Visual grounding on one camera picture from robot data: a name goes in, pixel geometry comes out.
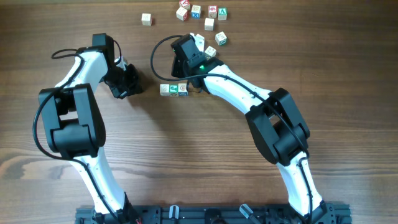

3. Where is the plain wooden block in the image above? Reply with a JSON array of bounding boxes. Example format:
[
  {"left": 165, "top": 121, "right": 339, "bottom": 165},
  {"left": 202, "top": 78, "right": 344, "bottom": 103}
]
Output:
[
  {"left": 141, "top": 13, "right": 152, "bottom": 26},
  {"left": 205, "top": 18, "right": 215, "bottom": 31}
]

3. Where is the red letter block top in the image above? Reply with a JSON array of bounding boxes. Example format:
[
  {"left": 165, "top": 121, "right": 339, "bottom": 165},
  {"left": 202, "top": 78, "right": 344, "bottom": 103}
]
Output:
[{"left": 179, "top": 0, "right": 190, "bottom": 11}]

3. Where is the green letter J block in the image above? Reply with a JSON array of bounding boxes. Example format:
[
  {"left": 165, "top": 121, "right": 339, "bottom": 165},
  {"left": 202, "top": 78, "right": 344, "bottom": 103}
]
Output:
[{"left": 169, "top": 84, "right": 178, "bottom": 96}]

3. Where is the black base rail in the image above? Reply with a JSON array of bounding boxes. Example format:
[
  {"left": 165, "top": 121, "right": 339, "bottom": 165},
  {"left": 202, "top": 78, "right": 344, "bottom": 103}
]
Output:
[{"left": 74, "top": 203, "right": 353, "bottom": 224}]

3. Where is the plain wooden block far left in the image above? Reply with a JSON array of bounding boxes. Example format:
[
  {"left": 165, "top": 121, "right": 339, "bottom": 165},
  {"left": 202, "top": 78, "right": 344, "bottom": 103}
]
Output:
[{"left": 141, "top": 13, "right": 152, "bottom": 26}]

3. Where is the yellow edged wooden block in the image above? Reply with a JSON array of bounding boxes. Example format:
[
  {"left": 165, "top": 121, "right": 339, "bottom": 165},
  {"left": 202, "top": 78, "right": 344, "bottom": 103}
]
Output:
[{"left": 159, "top": 84, "right": 170, "bottom": 96}]

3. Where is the blue edged picture block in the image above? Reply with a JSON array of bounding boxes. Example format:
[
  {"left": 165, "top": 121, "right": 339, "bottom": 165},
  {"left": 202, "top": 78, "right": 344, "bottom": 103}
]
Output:
[{"left": 178, "top": 83, "right": 188, "bottom": 96}]

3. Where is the left black cable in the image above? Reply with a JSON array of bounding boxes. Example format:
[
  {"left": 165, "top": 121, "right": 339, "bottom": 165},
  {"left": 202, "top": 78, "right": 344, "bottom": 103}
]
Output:
[{"left": 32, "top": 39, "right": 124, "bottom": 223}]

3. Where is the black cable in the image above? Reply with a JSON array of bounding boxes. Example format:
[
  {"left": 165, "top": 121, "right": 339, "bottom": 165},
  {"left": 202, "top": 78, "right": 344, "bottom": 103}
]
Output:
[
  {"left": 150, "top": 34, "right": 313, "bottom": 223},
  {"left": 32, "top": 39, "right": 124, "bottom": 223}
]

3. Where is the red number 6 block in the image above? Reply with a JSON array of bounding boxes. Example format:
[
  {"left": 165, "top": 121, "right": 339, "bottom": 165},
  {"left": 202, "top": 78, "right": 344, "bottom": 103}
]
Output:
[{"left": 208, "top": 5, "right": 218, "bottom": 19}]

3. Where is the red edged wooden block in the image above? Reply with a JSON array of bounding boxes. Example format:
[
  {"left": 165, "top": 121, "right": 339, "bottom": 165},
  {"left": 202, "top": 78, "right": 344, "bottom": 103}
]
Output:
[{"left": 176, "top": 7, "right": 188, "bottom": 21}]

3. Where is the green letter A block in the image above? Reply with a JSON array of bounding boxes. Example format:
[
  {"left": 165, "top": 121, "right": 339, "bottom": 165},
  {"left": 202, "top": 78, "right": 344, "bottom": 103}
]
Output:
[{"left": 218, "top": 7, "right": 228, "bottom": 21}]

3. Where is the plain wooden block centre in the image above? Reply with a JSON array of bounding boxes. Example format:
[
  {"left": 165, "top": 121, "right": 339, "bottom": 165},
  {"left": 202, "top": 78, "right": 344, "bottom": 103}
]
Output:
[{"left": 205, "top": 18, "right": 215, "bottom": 31}]

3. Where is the green edged block lower right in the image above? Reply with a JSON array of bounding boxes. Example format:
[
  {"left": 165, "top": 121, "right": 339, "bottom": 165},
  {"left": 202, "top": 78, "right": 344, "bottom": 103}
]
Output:
[{"left": 204, "top": 46, "right": 216, "bottom": 60}]

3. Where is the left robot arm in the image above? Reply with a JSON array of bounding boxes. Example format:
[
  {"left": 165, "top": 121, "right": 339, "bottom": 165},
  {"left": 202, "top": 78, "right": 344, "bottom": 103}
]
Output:
[{"left": 32, "top": 33, "right": 143, "bottom": 223}]

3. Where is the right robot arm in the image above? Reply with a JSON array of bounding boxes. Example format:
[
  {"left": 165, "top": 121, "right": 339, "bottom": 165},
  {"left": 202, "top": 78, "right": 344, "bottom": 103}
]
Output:
[{"left": 171, "top": 34, "right": 323, "bottom": 223}]

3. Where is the blue X letter block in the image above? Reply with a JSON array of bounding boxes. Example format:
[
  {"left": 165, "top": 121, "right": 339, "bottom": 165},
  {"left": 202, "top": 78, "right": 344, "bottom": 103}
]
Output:
[{"left": 191, "top": 5, "right": 201, "bottom": 19}]

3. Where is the right black cable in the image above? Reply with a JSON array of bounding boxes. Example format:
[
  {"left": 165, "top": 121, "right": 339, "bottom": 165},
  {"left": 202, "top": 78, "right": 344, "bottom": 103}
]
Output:
[{"left": 150, "top": 34, "right": 313, "bottom": 223}]

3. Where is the green edged block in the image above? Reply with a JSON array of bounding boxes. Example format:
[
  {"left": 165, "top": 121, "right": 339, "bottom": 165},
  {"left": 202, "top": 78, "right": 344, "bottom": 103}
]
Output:
[
  {"left": 215, "top": 32, "right": 228, "bottom": 46},
  {"left": 204, "top": 46, "right": 216, "bottom": 60}
]

